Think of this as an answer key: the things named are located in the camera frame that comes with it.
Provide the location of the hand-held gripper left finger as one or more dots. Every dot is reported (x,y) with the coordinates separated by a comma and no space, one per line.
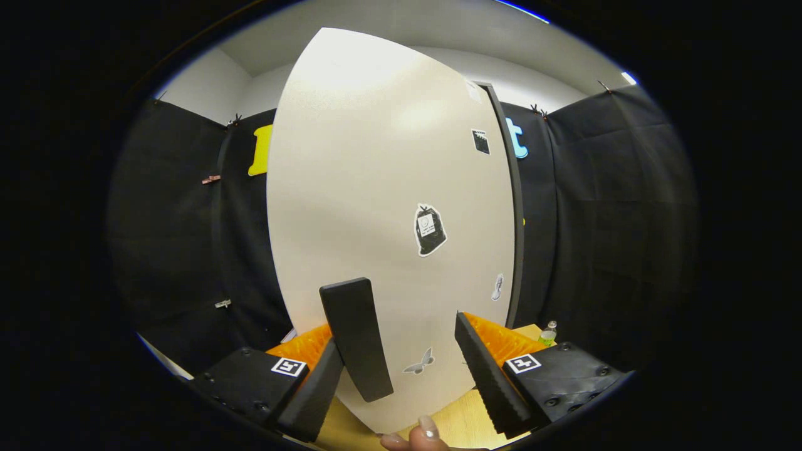
(316,394)

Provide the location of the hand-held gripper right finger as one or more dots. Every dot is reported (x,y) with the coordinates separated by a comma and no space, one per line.
(485,382)

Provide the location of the beige shoe cabinet door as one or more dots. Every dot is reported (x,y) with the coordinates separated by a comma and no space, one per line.
(376,156)

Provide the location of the green drink bottle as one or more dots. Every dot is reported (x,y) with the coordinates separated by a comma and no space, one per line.
(548,335)

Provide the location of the black backdrop cloth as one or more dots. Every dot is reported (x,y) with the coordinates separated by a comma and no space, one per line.
(169,250)

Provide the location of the pink cloth clip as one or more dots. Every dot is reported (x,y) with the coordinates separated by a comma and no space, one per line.
(211,180)

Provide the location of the short ceiling light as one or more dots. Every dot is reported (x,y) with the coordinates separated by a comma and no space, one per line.
(628,77)

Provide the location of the long ceiling light strip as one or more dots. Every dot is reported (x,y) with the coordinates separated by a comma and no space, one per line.
(523,10)

